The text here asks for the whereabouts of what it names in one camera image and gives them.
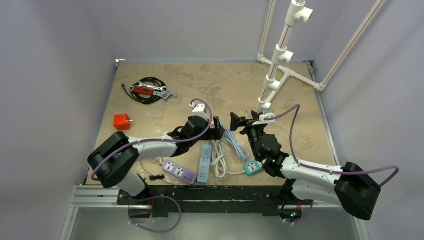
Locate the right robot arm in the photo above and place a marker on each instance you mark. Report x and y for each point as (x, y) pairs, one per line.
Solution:
(348, 186)

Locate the purple power strip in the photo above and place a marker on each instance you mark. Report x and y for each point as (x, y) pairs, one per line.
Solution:
(179, 172)

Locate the red handled adjustable wrench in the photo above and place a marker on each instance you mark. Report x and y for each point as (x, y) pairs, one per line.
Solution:
(150, 90)

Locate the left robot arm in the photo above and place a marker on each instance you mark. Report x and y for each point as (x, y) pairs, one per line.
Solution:
(113, 160)

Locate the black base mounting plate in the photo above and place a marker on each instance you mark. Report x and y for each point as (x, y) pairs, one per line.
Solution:
(269, 201)

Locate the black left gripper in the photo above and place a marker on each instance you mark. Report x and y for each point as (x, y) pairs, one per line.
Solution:
(216, 133)

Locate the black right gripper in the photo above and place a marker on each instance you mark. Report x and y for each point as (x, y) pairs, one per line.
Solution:
(243, 122)

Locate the white PVC pipe frame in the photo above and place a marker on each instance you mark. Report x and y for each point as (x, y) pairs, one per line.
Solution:
(298, 13)

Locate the aluminium frame rail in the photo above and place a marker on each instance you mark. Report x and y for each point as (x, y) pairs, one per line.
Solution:
(181, 213)

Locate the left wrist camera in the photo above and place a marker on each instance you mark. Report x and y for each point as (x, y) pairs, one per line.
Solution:
(199, 110)

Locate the light blue power strip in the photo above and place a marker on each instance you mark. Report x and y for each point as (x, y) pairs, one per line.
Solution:
(204, 164)

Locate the red cube socket adapter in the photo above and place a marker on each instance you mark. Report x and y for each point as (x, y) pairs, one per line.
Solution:
(122, 122)

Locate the teal power strip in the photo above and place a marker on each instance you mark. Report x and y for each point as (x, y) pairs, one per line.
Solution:
(252, 167)

